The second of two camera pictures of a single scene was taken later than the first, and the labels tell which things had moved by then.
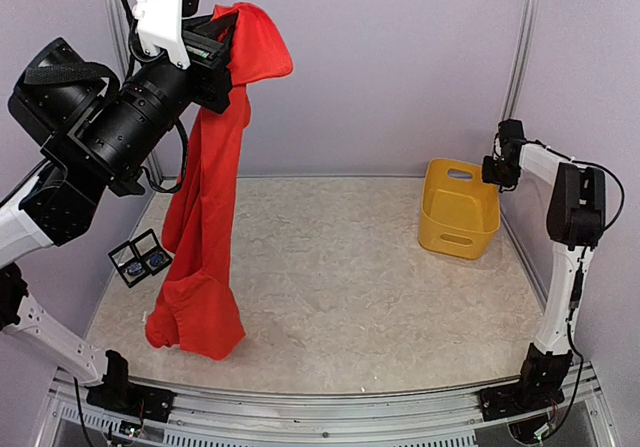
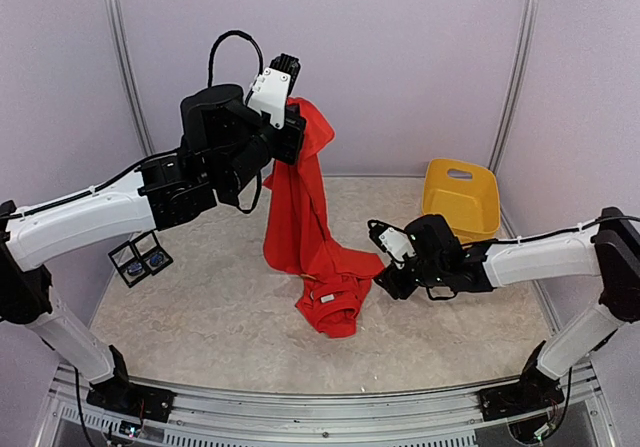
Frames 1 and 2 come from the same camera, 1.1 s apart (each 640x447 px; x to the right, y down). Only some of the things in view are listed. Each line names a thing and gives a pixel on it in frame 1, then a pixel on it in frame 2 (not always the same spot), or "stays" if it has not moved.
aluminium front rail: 408,419 stays
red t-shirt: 198,302 to 297,237
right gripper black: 489,176 to 393,282
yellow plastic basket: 459,212 stays
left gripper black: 208,37 to 290,152
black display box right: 151,252 stays
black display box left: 128,263 stays
